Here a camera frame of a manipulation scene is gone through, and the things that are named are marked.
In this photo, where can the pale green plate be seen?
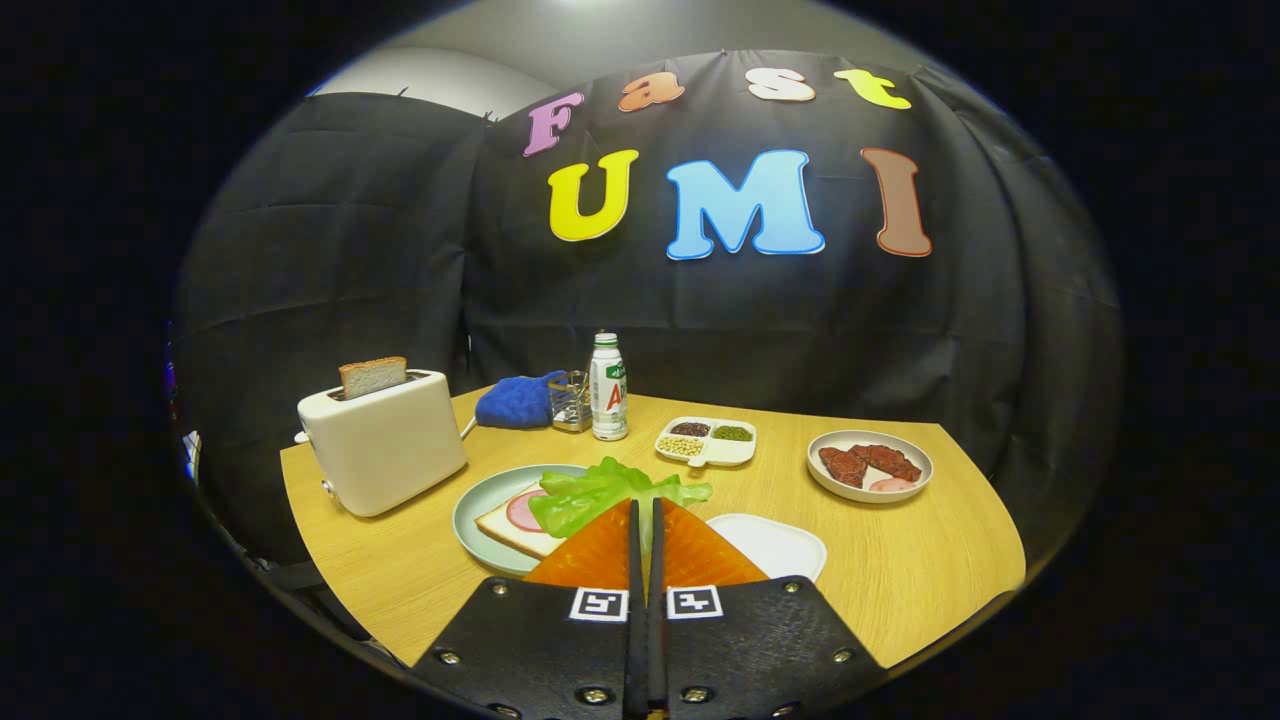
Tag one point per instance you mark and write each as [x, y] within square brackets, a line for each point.
[480, 505]

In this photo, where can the white bottle with green cap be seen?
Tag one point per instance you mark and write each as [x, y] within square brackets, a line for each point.
[608, 400]

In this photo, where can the white bread slice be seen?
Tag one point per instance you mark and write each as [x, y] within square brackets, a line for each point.
[505, 535]

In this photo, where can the pink ham slice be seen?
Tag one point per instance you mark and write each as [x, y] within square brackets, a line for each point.
[522, 512]

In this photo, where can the clear utensil holder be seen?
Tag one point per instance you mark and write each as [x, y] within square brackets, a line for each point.
[571, 405]

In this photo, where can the pale pink meat slice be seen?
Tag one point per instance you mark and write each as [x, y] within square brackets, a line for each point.
[892, 485]

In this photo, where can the round beige plate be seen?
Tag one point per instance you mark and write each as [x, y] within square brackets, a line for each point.
[830, 485]

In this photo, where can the heap of green beans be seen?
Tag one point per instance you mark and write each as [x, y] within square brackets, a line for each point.
[732, 433]

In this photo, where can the heap of dark beans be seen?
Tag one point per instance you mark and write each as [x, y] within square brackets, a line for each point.
[690, 429]

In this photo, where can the heap of yellow soybeans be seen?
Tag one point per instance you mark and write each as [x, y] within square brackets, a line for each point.
[680, 447]

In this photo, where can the green lettuce leaf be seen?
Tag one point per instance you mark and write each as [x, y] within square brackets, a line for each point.
[590, 495]

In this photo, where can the dark red meat slice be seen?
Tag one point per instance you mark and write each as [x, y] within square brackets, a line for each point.
[842, 466]
[892, 462]

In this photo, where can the white toaster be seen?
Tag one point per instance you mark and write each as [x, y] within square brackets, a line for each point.
[385, 450]

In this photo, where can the blue cloth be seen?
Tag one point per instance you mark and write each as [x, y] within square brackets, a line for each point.
[515, 402]

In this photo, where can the toasted bread slice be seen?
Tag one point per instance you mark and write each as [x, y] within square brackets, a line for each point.
[373, 377]

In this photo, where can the black backdrop cloth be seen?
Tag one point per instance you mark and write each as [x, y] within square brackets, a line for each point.
[380, 280]

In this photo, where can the white divided dish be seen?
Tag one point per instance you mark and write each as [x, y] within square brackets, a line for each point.
[735, 453]

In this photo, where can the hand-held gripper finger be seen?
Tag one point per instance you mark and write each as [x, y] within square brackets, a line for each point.
[655, 620]
[636, 620]

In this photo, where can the white square plate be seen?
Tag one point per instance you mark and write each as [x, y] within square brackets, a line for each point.
[780, 548]

